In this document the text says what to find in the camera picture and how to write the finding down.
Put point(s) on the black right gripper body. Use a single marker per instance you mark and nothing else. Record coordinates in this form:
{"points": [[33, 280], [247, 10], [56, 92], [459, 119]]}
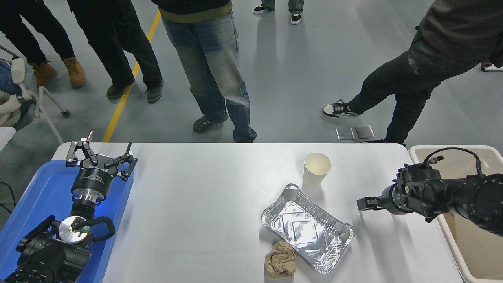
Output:
{"points": [[390, 200]]}

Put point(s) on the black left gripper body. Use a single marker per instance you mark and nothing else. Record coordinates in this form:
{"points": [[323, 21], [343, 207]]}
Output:
{"points": [[93, 179]]}

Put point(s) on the white paper cup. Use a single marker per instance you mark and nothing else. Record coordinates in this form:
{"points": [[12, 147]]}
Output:
{"points": [[316, 177]]}

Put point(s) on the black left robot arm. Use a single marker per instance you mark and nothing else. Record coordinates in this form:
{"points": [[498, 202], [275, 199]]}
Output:
{"points": [[51, 255]]}

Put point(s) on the blue plastic tray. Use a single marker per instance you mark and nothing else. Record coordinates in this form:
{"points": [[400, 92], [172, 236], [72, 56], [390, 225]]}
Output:
{"points": [[39, 192]]}

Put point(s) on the square metal floor plate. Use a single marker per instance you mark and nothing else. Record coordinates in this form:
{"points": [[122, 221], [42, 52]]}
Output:
{"points": [[345, 133], [364, 132]]}

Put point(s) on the silver foil tray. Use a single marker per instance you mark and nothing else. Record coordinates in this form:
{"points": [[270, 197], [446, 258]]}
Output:
{"points": [[302, 232]]}

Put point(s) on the white side table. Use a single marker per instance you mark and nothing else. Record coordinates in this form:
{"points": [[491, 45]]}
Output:
{"points": [[6, 135]]}

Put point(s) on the crumpled tan paper ball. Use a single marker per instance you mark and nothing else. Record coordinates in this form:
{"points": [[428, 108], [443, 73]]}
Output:
{"points": [[281, 259]]}

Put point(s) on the large pale plastic bin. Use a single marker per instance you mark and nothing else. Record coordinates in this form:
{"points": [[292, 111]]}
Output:
{"points": [[475, 259]]}

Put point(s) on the white floor object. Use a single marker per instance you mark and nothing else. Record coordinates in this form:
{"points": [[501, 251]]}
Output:
{"points": [[493, 68]]}

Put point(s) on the grey frame wheeled chair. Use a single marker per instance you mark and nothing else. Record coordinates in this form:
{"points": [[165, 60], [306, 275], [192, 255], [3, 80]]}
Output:
{"points": [[18, 70]]}

